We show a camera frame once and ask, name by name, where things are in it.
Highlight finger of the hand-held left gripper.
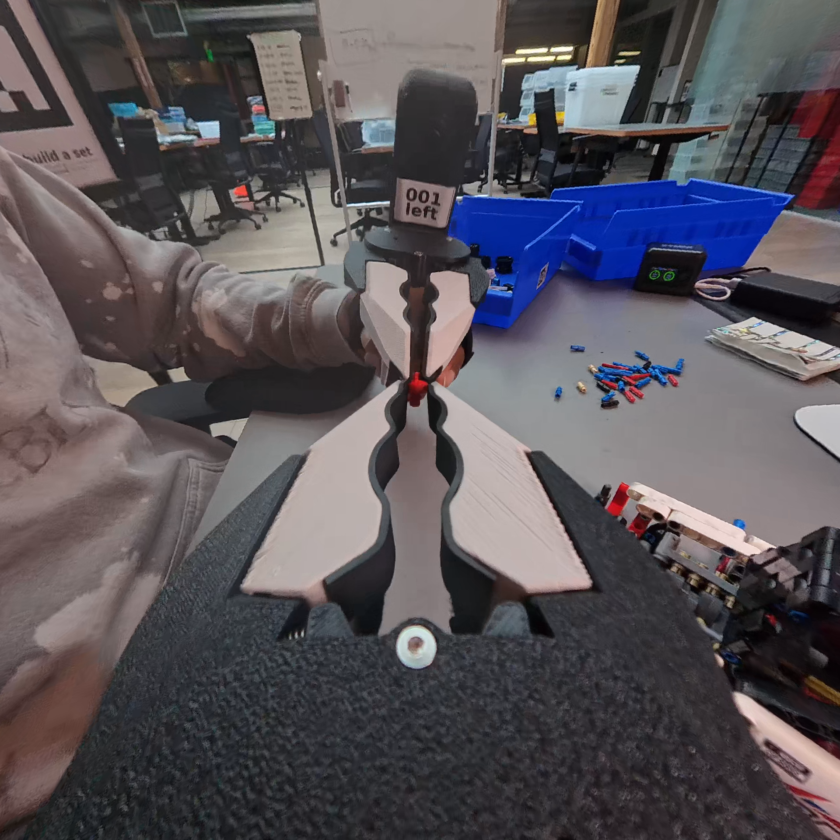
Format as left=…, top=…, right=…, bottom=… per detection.
left=360, top=261, right=414, bottom=386
left=424, top=269, right=476, bottom=382

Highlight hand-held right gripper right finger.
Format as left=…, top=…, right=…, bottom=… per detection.
left=428, top=386, right=593, bottom=635

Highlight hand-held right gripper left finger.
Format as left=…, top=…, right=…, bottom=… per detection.
left=241, top=382, right=409, bottom=635

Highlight pile of small connector pins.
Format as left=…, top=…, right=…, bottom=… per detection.
left=553, top=344, right=686, bottom=409

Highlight toy brick race car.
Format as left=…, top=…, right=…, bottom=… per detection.
left=596, top=482, right=840, bottom=840

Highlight grey desk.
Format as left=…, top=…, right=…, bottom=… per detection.
left=190, top=210, right=840, bottom=723

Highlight whiteboard on stand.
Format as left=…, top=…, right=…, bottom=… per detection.
left=317, top=0, right=506, bottom=122

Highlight black quilted cushion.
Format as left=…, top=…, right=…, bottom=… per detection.
left=206, top=363, right=395, bottom=416

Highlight black office chair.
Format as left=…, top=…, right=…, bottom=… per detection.
left=209, top=110, right=269, bottom=232
left=528, top=88, right=608, bottom=198
left=118, top=117, right=201, bottom=245

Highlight flip chart paper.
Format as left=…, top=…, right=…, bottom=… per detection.
left=249, top=31, right=314, bottom=121

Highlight white storage boxes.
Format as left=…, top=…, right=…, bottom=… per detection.
left=521, top=64, right=641, bottom=129

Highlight long wooden work table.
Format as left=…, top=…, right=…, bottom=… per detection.
left=499, top=121, right=731, bottom=181

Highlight black power bank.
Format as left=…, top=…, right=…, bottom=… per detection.
left=633, top=243, right=707, bottom=296

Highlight large blue plastic bin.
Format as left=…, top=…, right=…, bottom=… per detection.
left=551, top=178, right=795, bottom=282

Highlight person's grey patterned sweatshirt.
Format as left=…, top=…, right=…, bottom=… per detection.
left=0, top=147, right=237, bottom=828

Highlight folded sticker sheets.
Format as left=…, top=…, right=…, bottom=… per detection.
left=705, top=317, right=840, bottom=382

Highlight white book stand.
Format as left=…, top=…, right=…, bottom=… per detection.
left=794, top=405, right=840, bottom=460

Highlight black power adapter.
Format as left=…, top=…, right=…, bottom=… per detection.
left=730, top=271, right=840, bottom=322

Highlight red storage shelving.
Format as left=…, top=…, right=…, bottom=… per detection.
left=735, top=88, right=840, bottom=211

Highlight black white marker sign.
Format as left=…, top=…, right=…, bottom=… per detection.
left=0, top=0, right=119, bottom=188

